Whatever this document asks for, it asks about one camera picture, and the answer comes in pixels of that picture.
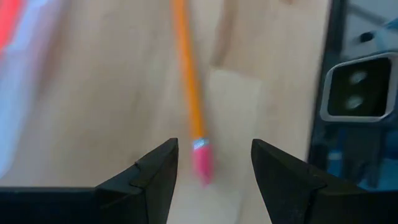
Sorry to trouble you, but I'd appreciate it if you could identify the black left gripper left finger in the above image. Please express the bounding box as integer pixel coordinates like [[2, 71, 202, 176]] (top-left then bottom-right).
[[95, 138, 180, 224]]

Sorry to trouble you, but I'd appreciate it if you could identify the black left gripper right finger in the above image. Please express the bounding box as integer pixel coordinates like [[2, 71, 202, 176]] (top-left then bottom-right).
[[251, 138, 328, 224]]

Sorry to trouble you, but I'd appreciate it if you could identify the orange pencil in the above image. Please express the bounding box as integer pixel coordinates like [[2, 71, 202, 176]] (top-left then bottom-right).
[[169, 0, 216, 188]]

